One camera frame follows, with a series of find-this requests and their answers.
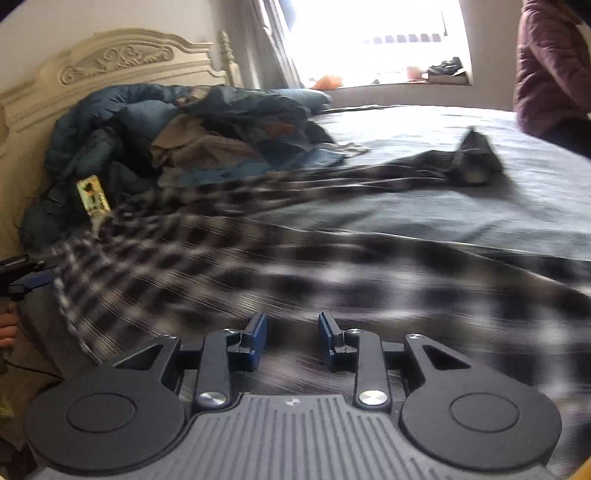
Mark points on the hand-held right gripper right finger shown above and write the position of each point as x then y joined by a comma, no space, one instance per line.
328,341

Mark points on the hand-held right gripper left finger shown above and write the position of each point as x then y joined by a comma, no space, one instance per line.
255,341

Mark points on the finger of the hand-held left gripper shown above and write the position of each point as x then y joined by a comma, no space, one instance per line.
37,279
14,266

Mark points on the black white plaid shirt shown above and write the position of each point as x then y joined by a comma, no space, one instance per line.
277,258

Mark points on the person's left hand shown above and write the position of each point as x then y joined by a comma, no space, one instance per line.
7,334

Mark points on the smartphone with lit screen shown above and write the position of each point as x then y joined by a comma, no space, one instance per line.
93,196

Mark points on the dark blue quilted duvet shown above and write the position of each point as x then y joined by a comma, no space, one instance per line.
92,124

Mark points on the beige crumpled garment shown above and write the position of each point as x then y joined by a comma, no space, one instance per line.
194,143

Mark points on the grey-blue bed sheet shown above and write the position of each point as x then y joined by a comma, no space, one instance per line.
415,134

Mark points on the cream carved bed headboard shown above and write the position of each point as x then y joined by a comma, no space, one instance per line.
115,55

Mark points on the orange thing on windowsill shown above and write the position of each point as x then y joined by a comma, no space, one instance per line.
327,82

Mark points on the pink cup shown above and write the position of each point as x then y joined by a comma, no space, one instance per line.
414,73

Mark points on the flat box under shoes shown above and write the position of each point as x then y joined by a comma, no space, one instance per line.
450,79

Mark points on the dark shoes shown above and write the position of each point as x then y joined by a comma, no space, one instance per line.
445,67

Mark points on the grey window curtain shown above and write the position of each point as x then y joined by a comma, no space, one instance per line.
277,41

